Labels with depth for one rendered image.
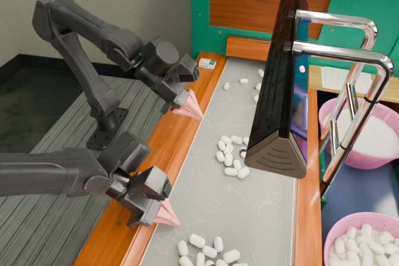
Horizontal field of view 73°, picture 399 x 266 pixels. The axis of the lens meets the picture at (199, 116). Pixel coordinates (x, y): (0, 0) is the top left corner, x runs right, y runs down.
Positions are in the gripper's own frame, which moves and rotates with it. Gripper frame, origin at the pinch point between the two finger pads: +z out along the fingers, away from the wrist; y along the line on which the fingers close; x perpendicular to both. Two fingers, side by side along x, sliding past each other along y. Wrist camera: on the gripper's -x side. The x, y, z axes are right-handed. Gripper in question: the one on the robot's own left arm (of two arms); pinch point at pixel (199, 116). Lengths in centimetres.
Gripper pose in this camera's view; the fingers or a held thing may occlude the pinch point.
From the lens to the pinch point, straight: 72.5
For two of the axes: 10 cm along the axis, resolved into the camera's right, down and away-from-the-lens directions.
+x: -6.2, 4.3, 6.5
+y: 2.9, -6.5, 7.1
